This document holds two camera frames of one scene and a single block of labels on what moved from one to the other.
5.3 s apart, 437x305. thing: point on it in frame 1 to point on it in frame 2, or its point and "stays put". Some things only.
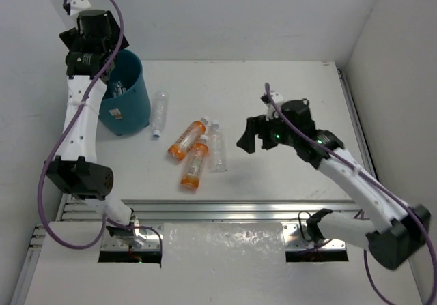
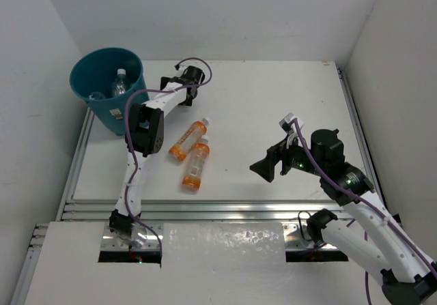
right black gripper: (255, 125) to (265, 166)
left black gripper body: (118, 38) to (167, 82)
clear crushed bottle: (216, 149) to (119, 84)
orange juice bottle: (190, 177) stays put
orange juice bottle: (187, 137) stays put
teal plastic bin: (125, 105) stays put
